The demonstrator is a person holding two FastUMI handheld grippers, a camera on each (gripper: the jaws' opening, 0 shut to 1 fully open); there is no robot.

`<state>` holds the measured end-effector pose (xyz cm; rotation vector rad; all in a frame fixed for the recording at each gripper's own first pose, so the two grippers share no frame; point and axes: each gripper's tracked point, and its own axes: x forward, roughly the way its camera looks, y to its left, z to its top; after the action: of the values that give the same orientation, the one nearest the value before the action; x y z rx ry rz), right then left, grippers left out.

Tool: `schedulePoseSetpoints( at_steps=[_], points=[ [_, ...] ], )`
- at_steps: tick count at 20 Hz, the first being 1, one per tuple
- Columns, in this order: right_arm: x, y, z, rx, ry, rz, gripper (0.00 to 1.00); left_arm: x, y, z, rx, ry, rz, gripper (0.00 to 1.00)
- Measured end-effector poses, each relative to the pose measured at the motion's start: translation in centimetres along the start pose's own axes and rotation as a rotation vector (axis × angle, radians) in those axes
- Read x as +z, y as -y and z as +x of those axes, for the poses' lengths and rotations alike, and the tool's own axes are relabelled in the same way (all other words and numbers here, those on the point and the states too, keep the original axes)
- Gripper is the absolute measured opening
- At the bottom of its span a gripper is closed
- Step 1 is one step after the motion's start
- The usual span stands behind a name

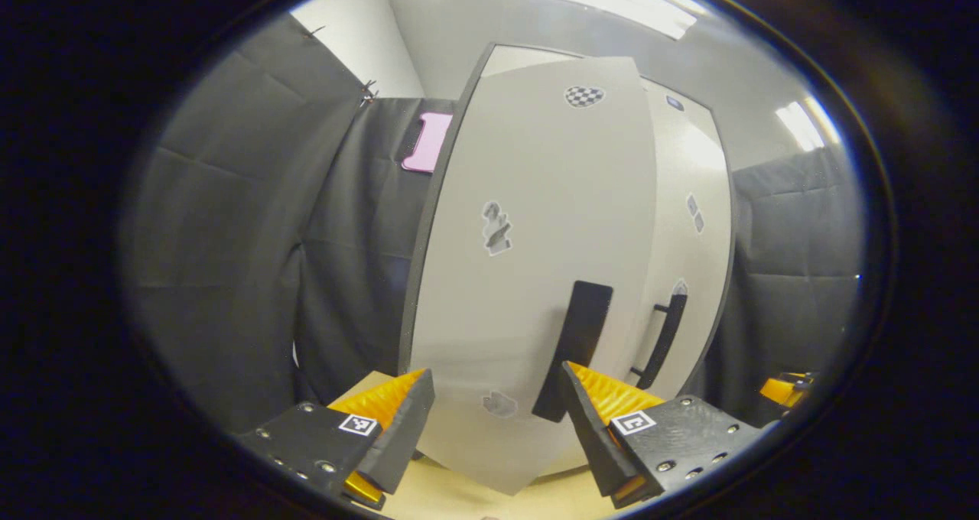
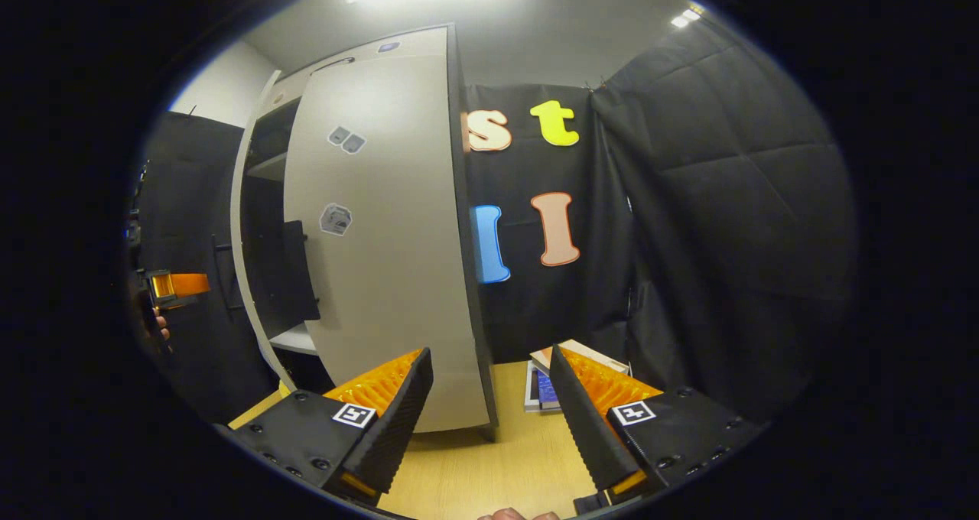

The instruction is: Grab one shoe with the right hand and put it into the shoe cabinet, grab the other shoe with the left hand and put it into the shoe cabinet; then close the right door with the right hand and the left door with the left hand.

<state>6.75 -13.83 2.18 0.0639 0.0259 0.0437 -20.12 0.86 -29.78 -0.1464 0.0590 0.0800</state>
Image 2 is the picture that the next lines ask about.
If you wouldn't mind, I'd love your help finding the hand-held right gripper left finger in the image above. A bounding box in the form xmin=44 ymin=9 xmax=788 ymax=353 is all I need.
xmin=218 ymin=346 xmax=434 ymax=505

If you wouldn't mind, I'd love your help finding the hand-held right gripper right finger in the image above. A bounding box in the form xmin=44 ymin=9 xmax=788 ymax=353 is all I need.
xmin=548 ymin=343 xmax=766 ymax=505

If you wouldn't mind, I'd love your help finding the white shoe cabinet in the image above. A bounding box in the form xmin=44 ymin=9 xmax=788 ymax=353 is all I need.
xmin=229 ymin=23 xmax=498 ymax=440

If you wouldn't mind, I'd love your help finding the white cabinet drawer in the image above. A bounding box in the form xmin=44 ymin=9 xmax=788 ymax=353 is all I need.
xmin=264 ymin=27 xmax=450 ymax=115

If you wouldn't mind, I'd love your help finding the blue and white book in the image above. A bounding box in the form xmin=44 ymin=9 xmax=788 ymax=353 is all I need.
xmin=524 ymin=361 xmax=563 ymax=414

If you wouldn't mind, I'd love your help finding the white flat box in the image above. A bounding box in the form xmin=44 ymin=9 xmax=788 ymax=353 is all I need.
xmin=530 ymin=340 xmax=632 ymax=375

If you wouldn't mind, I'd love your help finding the black backdrop cloth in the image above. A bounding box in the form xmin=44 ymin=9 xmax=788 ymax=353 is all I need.
xmin=138 ymin=111 xmax=280 ymax=425
xmin=459 ymin=84 xmax=639 ymax=364

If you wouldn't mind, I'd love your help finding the black door handle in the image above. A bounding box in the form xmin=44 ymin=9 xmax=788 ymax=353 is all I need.
xmin=210 ymin=233 xmax=246 ymax=310

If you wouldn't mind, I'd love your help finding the dark quilted wall pad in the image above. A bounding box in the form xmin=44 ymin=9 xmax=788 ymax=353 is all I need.
xmin=593 ymin=19 xmax=857 ymax=429

